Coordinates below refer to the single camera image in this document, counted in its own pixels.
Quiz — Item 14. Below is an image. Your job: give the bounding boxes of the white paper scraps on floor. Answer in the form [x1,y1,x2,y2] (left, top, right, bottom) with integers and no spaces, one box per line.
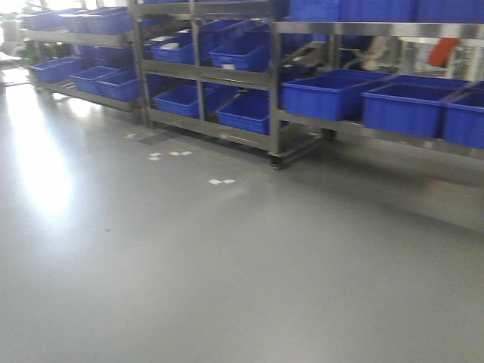
[208,178,236,186]

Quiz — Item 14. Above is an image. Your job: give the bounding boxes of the right steel rack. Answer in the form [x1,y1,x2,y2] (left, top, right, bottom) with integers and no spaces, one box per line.
[271,21,483,160]

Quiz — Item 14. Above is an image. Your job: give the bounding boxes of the steel rack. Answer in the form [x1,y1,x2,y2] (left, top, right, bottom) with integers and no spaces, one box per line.
[271,21,483,160]
[128,1,320,169]
[20,27,143,112]

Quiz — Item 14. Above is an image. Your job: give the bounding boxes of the blue bin middle rack lower-right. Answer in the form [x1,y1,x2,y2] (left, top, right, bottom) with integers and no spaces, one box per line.
[216,95,270,135]

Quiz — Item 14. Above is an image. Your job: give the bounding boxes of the blue bin middle rack lower-left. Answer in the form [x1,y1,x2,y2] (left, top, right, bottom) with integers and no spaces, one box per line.
[153,83,239,119]

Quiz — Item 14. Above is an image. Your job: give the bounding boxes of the middle steel rack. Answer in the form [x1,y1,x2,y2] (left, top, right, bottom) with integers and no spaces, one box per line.
[128,1,320,169]

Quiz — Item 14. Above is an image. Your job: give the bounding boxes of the blue bin right rack left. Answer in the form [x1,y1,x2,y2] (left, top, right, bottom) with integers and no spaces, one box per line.
[282,70,391,121]

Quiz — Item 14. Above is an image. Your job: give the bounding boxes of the blue bin middle rack upper-right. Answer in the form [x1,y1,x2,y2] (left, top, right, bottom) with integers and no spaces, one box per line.
[209,33,271,72]

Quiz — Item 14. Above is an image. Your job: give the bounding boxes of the blue bin middle rack upper-left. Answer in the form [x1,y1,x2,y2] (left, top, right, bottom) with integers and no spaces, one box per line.
[150,33,217,64]

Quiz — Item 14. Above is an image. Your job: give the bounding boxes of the blue bin right rack middle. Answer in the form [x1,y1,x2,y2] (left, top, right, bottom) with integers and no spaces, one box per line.
[362,79,469,138]

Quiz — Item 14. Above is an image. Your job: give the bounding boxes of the blue bin left rack lower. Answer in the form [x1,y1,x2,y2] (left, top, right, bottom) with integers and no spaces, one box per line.
[29,56,92,83]

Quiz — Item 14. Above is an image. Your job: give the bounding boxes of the blue bin right rack edge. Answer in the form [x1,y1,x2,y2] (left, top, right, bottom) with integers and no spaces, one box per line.
[442,90,483,149]

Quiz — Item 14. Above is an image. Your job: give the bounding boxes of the left steel rack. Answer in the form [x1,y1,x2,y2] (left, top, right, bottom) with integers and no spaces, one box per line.
[20,27,143,112]

